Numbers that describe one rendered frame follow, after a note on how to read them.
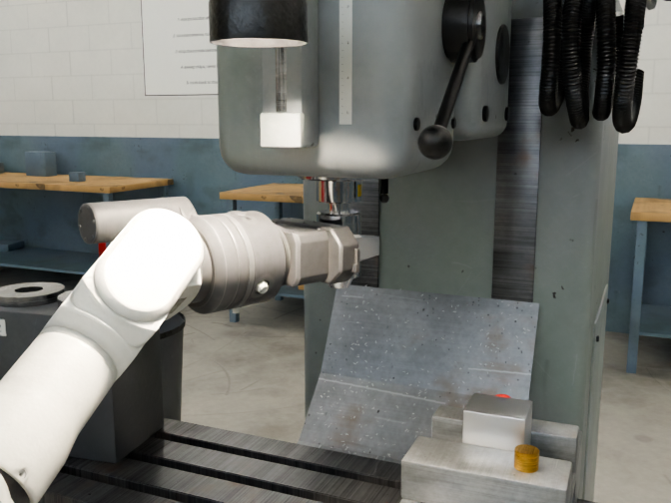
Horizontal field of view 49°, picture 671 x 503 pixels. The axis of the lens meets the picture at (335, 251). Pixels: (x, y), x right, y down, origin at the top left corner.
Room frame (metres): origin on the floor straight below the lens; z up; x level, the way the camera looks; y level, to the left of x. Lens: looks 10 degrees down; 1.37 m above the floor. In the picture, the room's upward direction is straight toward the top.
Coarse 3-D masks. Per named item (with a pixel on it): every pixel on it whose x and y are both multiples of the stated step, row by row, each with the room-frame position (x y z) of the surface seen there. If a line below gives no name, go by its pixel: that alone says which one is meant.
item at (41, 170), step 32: (32, 160) 6.07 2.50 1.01; (96, 192) 5.18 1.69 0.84; (160, 192) 5.78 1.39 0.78; (224, 192) 4.78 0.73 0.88; (256, 192) 4.78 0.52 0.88; (288, 192) 4.78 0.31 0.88; (640, 224) 3.78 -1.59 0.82; (0, 256) 5.92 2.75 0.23; (32, 256) 5.92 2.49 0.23; (64, 256) 5.92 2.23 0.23; (96, 256) 5.92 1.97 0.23; (640, 256) 3.77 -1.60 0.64; (288, 288) 4.78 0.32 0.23; (640, 288) 3.77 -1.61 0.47; (640, 320) 4.00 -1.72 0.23
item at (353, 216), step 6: (324, 210) 0.77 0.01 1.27; (354, 210) 0.77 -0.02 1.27; (318, 216) 0.75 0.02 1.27; (324, 216) 0.74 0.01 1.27; (330, 216) 0.74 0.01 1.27; (336, 216) 0.74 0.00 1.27; (342, 216) 0.74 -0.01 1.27; (348, 216) 0.74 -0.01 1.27; (354, 216) 0.74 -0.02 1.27; (360, 216) 0.76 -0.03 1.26; (324, 222) 0.74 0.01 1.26; (330, 222) 0.74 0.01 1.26; (336, 222) 0.74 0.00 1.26; (342, 222) 0.74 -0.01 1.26; (348, 222) 0.74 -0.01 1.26; (354, 222) 0.74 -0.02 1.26
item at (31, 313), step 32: (0, 288) 0.96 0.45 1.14; (32, 288) 0.97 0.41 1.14; (64, 288) 0.97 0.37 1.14; (0, 320) 0.89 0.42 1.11; (32, 320) 0.88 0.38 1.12; (0, 352) 0.89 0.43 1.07; (160, 352) 0.96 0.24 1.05; (128, 384) 0.88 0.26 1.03; (160, 384) 0.96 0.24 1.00; (96, 416) 0.86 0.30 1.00; (128, 416) 0.88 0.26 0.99; (160, 416) 0.95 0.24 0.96; (96, 448) 0.86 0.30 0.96; (128, 448) 0.88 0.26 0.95
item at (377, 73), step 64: (320, 0) 0.67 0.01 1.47; (384, 0) 0.65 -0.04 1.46; (256, 64) 0.70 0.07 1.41; (320, 64) 0.67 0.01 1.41; (384, 64) 0.65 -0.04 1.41; (448, 64) 0.77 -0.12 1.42; (256, 128) 0.70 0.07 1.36; (320, 128) 0.67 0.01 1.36; (384, 128) 0.65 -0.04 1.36; (448, 128) 0.77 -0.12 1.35
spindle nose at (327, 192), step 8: (320, 184) 0.75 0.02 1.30; (328, 184) 0.74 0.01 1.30; (336, 184) 0.74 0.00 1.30; (344, 184) 0.74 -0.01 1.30; (352, 184) 0.74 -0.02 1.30; (360, 184) 0.75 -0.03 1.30; (320, 192) 0.75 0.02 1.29; (328, 192) 0.74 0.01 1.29; (336, 192) 0.74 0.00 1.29; (344, 192) 0.74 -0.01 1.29; (352, 192) 0.74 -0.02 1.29; (320, 200) 0.75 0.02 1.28; (328, 200) 0.74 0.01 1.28; (336, 200) 0.74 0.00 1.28; (344, 200) 0.74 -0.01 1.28; (352, 200) 0.74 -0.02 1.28; (360, 200) 0.75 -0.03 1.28
